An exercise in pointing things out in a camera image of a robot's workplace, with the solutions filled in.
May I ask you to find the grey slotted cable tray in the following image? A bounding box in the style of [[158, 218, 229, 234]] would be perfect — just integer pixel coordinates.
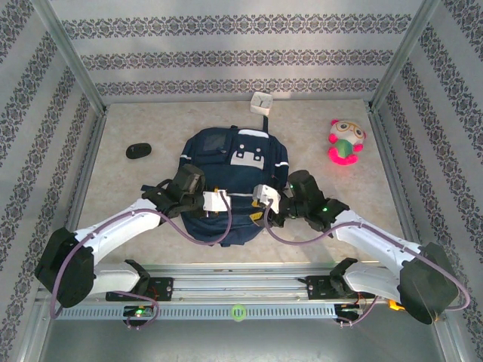
[[56, 304, 337, 321]]

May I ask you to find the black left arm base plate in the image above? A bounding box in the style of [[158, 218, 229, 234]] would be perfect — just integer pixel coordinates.
[[105, 277, 174, 302]]

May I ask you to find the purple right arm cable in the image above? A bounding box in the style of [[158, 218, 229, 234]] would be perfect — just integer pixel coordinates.
[[263, 198, 472, 328]]

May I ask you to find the circuit board with wires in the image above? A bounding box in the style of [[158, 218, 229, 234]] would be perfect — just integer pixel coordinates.
[[339, 304, 366, 317]]

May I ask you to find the aluminium frame post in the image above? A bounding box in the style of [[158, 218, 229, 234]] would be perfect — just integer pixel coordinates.
[[32, 0, 109, 114], [369, 0, 441, 112]]

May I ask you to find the circuit board with green light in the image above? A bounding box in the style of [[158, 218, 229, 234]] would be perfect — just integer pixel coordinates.
[[123, 305, 155, 320]]

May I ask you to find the pink and white plush toy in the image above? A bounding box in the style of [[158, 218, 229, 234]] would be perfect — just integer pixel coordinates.
[[326, 118, 367, 167]]

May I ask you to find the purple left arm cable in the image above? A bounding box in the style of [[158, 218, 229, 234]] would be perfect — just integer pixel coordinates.
[[50, 191, 233, 332]]

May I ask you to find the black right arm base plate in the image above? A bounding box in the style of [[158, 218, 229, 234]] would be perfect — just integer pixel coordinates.
[[301, 275, 343, 302]]

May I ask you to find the aluminium mounting rail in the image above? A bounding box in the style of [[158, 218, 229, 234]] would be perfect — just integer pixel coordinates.
[[35, 263, 448, 303]]

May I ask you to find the aluminium table side rail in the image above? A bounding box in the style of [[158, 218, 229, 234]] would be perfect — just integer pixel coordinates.
[[368, 107, 430, 272], [60, 107, 109, 242]]

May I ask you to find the small white cube clock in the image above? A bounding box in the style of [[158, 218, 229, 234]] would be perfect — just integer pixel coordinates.
[[249, 91, 273, 117]]

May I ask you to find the black oval case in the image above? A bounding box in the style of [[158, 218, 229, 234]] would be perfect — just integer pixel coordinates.
[[126, 142, 152, 160]]

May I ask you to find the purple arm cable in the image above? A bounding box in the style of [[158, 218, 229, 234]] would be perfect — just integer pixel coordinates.
[[50, 191, 233, 332], [263, 198, 472, 328]]

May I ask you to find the navy blue backpack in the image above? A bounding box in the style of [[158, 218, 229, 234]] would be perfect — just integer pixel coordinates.
[[180, 115, 291, 248]]

